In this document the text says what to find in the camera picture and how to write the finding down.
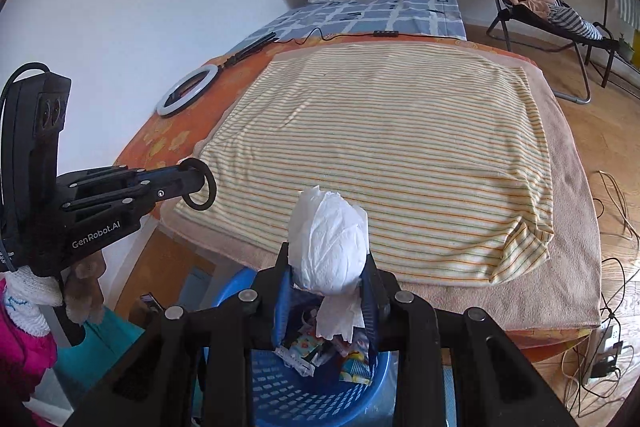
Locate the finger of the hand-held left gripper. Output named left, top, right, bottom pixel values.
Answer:
left=62, top=187, right=198, bottom=214
left=56, top=164, right=206, bottom=198

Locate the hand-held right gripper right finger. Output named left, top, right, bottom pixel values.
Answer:
left=360, top=254, right=581, bottom=427

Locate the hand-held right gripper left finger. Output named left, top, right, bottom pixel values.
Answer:
left=65, top=243, right=293, bottom=427

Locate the long colourful white wrapper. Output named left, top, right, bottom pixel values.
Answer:
left=274, top=307, right=326, bottom=378

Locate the white tissue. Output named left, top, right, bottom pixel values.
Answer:
left=287, top=185, right=371, bottom=343

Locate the teal snack packet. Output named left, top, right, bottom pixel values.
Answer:
left=335, top=347, right=373, bottom=388

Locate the black hair tie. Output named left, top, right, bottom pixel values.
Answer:
left=177, top=158, right=217, bottom=211

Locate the blue plastic basket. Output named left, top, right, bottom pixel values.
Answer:
left=200, top=267, right=396, bottom=427

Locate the person's left hand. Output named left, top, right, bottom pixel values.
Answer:
left=64, top=257, right=107, bottom=325

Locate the orange floral bed sheet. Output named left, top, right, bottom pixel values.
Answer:
left=114, top=32, right=601, bottom=363

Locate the striped yellow towel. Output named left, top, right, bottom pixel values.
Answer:
left=172, top=44, right=555, bottom=288

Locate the teal box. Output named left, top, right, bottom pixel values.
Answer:
left=55, top=302, right=146, bottom=408

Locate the black light stand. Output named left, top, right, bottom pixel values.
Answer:
left=220, top=32, right=278, bottom=68

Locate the beige towel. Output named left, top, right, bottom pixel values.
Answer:
left=160, top=42, right=601, bottom=330

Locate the blue checked bed sheet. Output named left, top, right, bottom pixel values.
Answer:
left=250, top=0, right=468, bottom=42

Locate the striped grey cloth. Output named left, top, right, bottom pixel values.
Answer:
left=547, top=4, right=603, bottom=42

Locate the black clothes rack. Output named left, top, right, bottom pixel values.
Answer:
left=601, top=0, right=640, bottom=100

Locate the white ring light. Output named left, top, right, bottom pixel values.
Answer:
left=156, top=66, right=221, bottom=118

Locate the white power strip with cables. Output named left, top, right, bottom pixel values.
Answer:
left=560, top=172, right=640, bottom=413

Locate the black floor cable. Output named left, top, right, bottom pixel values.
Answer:
left=570, top=172, right=640, bottom=418

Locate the black light cable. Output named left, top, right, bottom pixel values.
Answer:
left=275, top=27, right=468, bottom=45

